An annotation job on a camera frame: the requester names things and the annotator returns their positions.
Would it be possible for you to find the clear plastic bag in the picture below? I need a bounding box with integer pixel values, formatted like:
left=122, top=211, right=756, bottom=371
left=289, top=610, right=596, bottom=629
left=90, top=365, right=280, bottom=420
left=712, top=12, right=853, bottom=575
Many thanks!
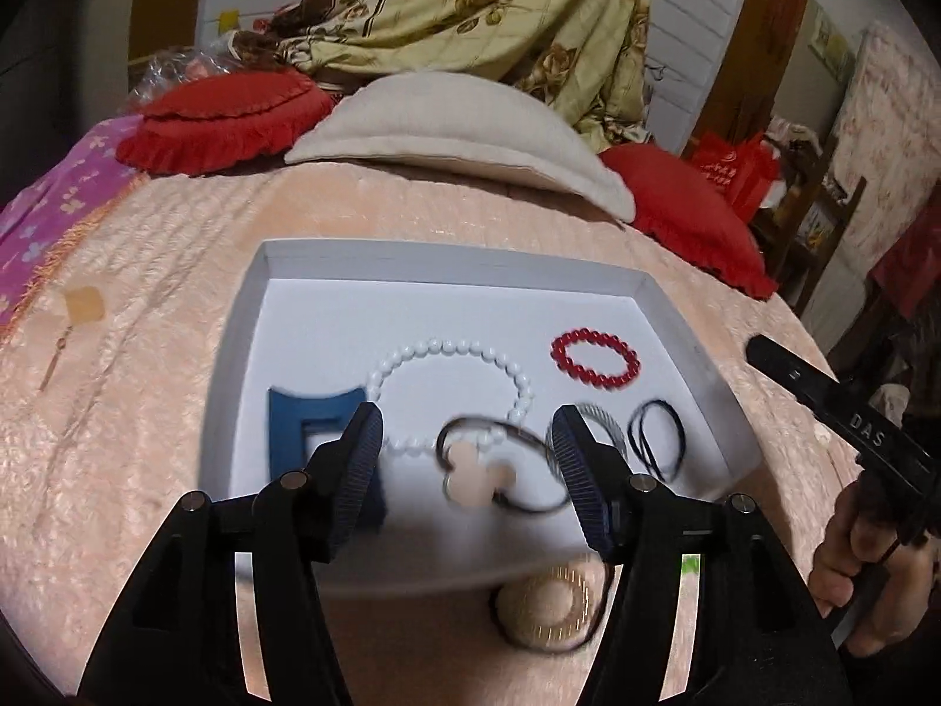
left=125, top=44, right=258, bottom=119

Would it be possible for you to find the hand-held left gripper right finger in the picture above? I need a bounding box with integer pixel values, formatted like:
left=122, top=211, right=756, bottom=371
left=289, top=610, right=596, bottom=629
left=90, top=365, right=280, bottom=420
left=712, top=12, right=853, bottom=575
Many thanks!
left=550, top=404, right=857, bottom=706

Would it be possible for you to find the white cardboard box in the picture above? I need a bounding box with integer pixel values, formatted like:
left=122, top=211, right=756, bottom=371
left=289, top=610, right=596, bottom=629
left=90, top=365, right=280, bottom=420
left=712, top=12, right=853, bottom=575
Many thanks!
left=198, top=239, right=766, bottom=597

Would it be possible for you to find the brown wooden door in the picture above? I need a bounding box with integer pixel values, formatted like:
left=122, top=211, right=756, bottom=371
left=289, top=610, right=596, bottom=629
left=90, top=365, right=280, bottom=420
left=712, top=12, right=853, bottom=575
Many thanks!
left=128, top=0, right=218, bottom=71

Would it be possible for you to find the white pillow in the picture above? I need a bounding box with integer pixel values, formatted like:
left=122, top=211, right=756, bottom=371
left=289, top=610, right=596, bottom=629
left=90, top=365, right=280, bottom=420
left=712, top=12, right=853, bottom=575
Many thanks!
left=283, top=72, right=637, bottom=223

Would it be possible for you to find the purple floral sheet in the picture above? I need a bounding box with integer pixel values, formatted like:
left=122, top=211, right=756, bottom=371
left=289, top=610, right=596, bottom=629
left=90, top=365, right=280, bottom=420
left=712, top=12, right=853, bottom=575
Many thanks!
left=0, top=114, right=148, bottom=325

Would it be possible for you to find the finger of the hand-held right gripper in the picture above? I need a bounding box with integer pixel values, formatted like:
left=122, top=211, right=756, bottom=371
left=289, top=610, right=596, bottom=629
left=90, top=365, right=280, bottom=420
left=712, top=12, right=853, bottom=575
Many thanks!
left=745, top=334, right=846, bottom=420

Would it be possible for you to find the dark red cloth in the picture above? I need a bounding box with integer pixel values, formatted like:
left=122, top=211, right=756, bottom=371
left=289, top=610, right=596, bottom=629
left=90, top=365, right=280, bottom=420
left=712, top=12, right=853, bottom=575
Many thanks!
left=871, top=228, right=941, bottom=317

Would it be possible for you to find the beige floral blanket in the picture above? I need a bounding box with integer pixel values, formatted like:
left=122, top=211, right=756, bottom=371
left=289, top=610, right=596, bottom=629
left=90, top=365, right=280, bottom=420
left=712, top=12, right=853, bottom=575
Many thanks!
left=235, top=0, right=655, bottom=155

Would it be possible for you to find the blue hair claw clip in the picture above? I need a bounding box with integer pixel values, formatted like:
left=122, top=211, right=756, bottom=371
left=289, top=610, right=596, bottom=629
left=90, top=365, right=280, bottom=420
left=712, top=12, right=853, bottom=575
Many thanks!
left=266, top=382, right=389, bottom=531

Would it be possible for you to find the silver rhinestone bangle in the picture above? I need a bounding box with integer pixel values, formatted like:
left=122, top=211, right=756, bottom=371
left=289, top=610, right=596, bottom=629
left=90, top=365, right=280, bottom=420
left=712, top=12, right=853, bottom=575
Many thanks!
left=573, top=403, right=632, bottom=461

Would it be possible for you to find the pink floral cloth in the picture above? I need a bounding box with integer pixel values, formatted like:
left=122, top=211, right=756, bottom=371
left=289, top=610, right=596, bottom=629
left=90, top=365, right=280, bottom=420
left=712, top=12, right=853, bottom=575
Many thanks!
left=830, top=22, right=941, bottom=295

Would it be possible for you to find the wooden chair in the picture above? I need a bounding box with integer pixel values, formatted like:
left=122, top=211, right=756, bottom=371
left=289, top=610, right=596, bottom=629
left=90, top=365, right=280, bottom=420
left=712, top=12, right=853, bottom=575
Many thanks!
left=750, top=132, right=869, bottom=310

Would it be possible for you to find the black elastic hair tie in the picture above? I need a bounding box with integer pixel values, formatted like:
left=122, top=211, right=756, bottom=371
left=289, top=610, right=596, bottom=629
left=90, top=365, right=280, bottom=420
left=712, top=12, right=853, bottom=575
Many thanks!
left=627, top=399, right=690, bottom=478

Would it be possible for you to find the drop earring beige card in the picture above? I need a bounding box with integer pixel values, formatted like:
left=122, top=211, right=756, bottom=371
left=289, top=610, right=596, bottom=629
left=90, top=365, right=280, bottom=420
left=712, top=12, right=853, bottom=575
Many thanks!
left=40, top=285, right=108, bottom=392

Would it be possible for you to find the person's right hand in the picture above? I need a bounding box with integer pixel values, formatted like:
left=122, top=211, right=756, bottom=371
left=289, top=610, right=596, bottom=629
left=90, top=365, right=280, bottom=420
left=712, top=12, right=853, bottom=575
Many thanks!
left=809, top=480, right=940, bottom=652

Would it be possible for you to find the red shopping bag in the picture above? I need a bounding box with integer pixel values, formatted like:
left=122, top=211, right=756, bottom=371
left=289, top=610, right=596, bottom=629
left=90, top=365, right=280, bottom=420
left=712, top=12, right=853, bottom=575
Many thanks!
left=687, top=131, right=782, bottom=225

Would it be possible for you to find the white bead bracelet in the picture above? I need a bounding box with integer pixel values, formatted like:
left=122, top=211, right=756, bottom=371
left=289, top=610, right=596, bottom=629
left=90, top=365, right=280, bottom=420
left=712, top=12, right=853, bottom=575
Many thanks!
left=363, top=337, right=534, bottom=457

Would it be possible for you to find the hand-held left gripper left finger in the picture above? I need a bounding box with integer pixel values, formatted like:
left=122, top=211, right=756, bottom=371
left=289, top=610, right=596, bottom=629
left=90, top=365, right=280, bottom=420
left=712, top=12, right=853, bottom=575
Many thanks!
left=77, top=401, right=387, bottom=706

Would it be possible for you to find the pink quilted bedspread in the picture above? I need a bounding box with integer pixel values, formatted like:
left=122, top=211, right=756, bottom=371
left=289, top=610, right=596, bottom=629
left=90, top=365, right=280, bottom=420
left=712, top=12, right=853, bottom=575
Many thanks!
left=0, top=154, right=854, bottom=706

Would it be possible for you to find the pale pink garment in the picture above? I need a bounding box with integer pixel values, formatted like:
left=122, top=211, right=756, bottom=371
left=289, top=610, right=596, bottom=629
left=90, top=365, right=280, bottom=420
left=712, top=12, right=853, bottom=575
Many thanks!
left=760, top=118, right=813, bottom=163

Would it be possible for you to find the red fringed pillow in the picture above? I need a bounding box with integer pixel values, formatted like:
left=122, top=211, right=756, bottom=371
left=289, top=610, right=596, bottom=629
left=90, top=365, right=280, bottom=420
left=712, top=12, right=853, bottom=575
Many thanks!
left=116, top=69, right=335, bottom=178
left=599, top=143, right=780, bottom=300

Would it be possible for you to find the red bead bracelet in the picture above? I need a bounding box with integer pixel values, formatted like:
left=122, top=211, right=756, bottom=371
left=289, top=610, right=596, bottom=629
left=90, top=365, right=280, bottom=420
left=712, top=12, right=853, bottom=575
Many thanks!
left=551, top=328, right=642, bottom=391

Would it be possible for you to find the wall picture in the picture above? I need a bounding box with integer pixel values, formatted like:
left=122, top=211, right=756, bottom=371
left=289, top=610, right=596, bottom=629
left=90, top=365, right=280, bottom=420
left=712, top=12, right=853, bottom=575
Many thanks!
left=807, top=0, right=860, bottom=82

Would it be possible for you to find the gold pearl hair tie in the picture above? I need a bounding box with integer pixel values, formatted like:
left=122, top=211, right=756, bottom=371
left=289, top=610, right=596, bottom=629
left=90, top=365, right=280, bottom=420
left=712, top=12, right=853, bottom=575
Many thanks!
left=491, top=559, right=611, bottom=654

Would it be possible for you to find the pink charm hair tie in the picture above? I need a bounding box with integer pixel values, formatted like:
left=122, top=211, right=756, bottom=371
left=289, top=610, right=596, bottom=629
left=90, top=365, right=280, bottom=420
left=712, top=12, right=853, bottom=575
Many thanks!
left=435, top=415, right=585, bottom=517

